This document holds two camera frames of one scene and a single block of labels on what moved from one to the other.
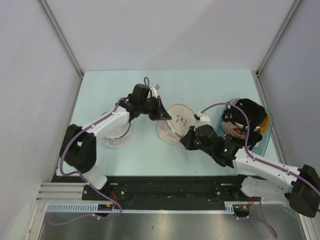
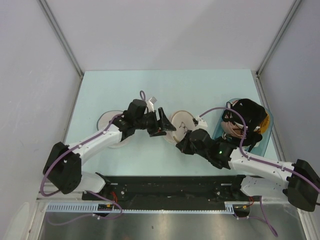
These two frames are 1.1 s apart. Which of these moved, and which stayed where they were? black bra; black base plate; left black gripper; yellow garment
Moved: left black gripper
Stayed: black base plate; black bra; yellow garment
